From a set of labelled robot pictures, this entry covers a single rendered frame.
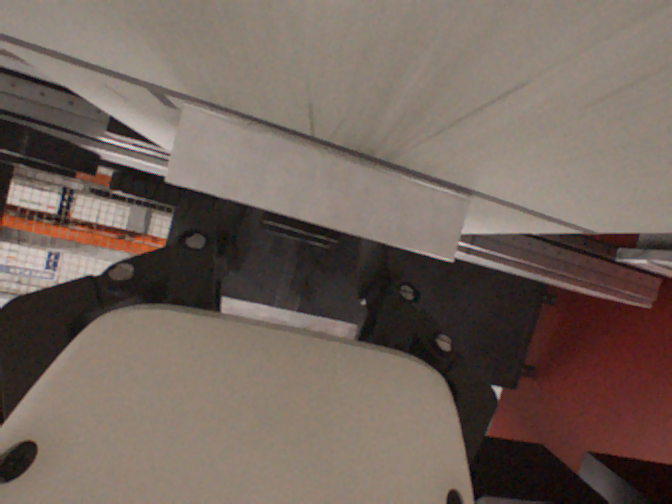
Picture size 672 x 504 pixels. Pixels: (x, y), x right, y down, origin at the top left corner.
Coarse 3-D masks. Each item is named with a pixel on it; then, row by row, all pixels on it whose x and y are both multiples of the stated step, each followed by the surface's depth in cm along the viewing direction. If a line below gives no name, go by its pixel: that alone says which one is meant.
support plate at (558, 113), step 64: (0, 0) 4; (64, 0) 4; (128, 0) 3; (192, 0) 3; (256, 0) 3; (320, 0) 3; (384, 0) 3; (448, 0) 2; (512, 0) 2; (576, 0) 2; (640, 0) 2; (64, 64) 6; (128, 64) 5; (192, 64) 5; (256, 64) 4; (320, 64) 4; (384, 64) 3; (448, 64) 3; (512, 64) 3; (576, 64) 3; (640, 64) 3; (320, 128) 6; (384, 128) 5; (448, 128) 5; (512, 128) 4; (576, 128) 4; (640, 128) 3; (512, 192) 7; (576, 192) 6; (640, 192) 5
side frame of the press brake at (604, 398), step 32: (544, 320) 82; (576, 320) 73; (608, 320) 65; (640, 320) 60; (544, 352) 79; (576, 352) 71; (608, 352) 64; (640, 352) 58; (544, 384) 77; (576, 384) 69; (608, 384) 62; (640, 384) 57; (512, 416) 84; (544, 416) 74; (576, 416) 67; (608, 416) 61; (640, 416) 56; (576, 448) 65; (608, 448) 59; (640, 448) 55
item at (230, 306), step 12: (228, 300) 16; (240, 300) 16; (228, 312) 16; (240, 312) 16; (252, 312) 16; (264, 312) 17; (276, 312) 17; (288, 312) 17; (288, 324) 17; (300, 324) 17; (312, 324) 17; (324, 324) 17; (336, 324) 17; (348, 324) 18; (348, 336) 18
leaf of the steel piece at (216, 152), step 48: (192, 144) 6; (240, 144) 6; (288, 144) 7; (240, 192) 7; (288, 192) 7; (336, 192) 7; (384, 192) 7; (432, 192) 7; (384, 240) 7; (432, 240) 7
